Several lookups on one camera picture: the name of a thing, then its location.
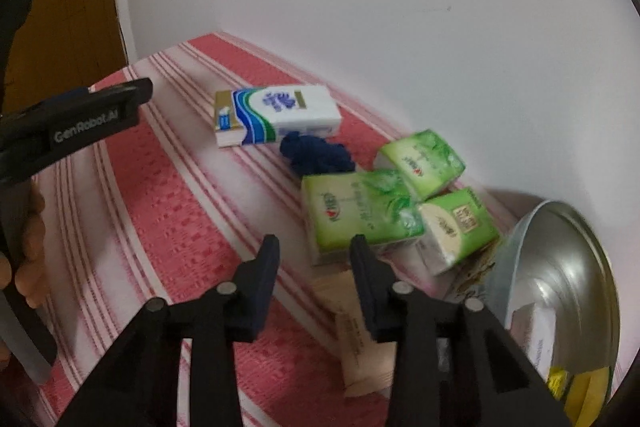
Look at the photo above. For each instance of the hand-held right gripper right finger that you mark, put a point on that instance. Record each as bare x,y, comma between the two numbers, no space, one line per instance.
372,302

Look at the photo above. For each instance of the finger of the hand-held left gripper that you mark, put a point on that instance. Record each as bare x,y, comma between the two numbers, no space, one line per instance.
132,99
70,96

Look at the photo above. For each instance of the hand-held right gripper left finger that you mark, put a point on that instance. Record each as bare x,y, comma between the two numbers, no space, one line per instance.
260,287

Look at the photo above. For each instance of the brown paper packet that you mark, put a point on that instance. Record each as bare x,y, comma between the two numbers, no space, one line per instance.
360,357

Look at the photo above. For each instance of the cream green tissue pack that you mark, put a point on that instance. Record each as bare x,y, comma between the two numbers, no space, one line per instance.
457,227

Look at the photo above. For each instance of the blue yarn bundle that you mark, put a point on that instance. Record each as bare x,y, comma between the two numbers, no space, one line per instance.
317,154

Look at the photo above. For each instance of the white blue tissue pack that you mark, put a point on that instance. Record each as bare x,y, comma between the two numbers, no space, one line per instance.
280,112

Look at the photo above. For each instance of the round metal tin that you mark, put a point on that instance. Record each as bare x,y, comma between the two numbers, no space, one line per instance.
560,282

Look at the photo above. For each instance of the person's left hand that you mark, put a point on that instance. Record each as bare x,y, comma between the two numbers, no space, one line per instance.
32,237

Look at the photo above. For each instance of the red striped cloth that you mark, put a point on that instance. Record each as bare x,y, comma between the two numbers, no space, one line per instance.
150,207

